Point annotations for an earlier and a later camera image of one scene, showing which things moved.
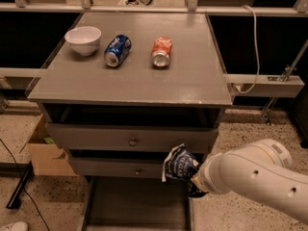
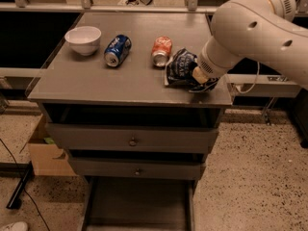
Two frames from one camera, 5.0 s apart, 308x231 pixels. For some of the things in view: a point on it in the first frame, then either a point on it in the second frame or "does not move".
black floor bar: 16,194 does not move
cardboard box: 47,158 does not move
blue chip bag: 181,164 → 179,69
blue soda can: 116,50 does not move
